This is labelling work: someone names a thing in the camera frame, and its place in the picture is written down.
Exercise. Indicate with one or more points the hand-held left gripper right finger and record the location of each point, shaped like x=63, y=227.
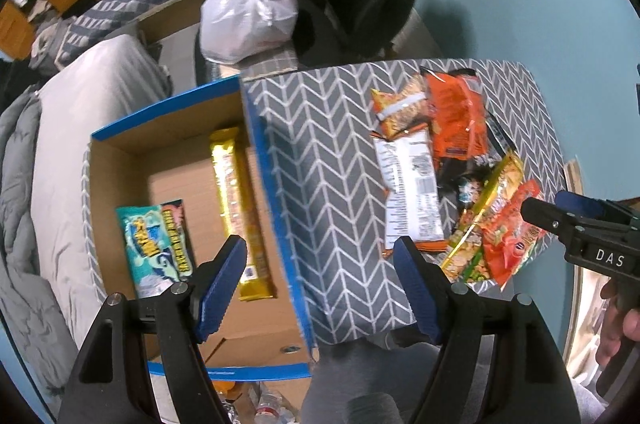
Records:
x=415, y=289

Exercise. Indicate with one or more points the grey chevron tablecloth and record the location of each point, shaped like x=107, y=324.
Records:
x=310, y=154

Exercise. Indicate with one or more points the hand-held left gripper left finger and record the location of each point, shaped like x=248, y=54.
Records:
x=222, y=289

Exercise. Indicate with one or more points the grey quilted comforter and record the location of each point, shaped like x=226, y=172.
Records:
x=20, y=204

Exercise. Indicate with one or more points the orange red snack packet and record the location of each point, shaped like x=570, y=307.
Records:
x=515, y=239

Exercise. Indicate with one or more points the teal snack packet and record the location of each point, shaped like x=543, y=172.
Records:
x=150, y=234

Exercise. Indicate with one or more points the plastic water bottle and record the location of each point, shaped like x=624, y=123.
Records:
x=267, y=406

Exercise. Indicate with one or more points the gold snack packet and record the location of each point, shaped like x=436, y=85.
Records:
x=232, y=204

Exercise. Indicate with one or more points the black snack packet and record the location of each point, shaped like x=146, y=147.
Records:
x=452, y=174

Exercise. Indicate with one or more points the blue grey patterned blanket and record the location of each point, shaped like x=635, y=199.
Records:
x=115, y=4

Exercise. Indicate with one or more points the striped snack packet with clip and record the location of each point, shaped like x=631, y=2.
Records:
x=400, y=109

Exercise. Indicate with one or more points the red green snack packet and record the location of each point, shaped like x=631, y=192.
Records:
x=480, y=229

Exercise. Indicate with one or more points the wooden board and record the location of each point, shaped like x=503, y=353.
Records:
x=574, y=176

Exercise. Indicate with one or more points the person's right hand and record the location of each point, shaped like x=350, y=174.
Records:
x=610, y=301

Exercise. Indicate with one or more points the cardboard box with blue rim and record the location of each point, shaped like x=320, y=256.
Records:
x=180, y=174

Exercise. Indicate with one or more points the white snack packet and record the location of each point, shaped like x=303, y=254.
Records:
x=410, y=189

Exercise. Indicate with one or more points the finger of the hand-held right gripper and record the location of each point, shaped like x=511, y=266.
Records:
x=545, y=211
x=575, y=203

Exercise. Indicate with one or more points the white plastic bag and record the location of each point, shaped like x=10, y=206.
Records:
x=245, y=14

